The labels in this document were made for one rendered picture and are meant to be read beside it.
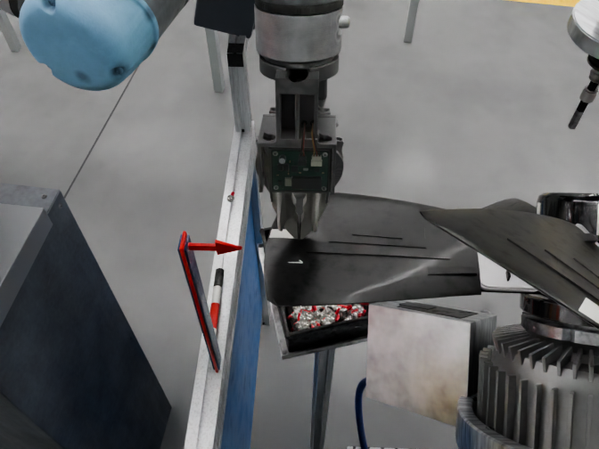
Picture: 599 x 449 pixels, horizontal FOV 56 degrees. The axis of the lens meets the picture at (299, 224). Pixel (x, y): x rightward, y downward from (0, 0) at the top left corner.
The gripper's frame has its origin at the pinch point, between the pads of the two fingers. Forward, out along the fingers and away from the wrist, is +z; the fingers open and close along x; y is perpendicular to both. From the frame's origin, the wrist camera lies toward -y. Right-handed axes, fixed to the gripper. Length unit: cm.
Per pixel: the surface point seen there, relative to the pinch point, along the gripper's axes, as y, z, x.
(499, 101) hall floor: -190, 65, 82
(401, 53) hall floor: -221, 54, 41
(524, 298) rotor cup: 5.6, 5.1, 24.6
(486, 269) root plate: 4.5, 2.1, 20.1
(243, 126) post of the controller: -56, 15, -14
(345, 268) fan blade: 5.6, 1.6, 5.1
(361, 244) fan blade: 2.1, 1.0, 6.9
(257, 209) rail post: -63, 40, -13
